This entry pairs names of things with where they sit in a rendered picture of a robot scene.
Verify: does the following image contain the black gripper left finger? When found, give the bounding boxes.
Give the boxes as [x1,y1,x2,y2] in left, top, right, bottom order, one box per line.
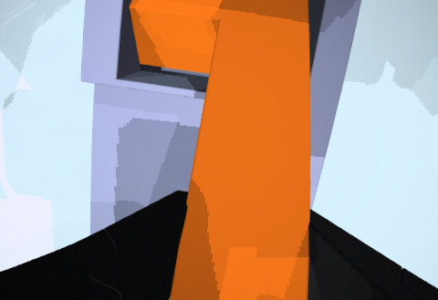
[0,191,187,300]

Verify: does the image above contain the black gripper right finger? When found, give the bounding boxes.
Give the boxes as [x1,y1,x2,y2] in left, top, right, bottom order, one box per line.
[308,209,438,300]

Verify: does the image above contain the orange l-shaped part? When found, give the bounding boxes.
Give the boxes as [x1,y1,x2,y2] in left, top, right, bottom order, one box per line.
[129,0,310,300]

